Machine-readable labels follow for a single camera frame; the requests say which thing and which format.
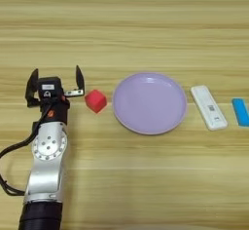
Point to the purple round plate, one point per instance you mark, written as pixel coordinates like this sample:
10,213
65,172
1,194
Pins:
149,104

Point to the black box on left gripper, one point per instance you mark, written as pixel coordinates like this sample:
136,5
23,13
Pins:
48,87

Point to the blue rectangular block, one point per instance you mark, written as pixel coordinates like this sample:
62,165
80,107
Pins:
241,112

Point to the white rectangular remote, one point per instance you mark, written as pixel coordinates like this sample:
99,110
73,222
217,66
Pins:
207,107

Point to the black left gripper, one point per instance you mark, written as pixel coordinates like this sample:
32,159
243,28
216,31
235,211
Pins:
57,110

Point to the red cube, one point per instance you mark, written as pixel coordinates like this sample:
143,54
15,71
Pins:
95,100

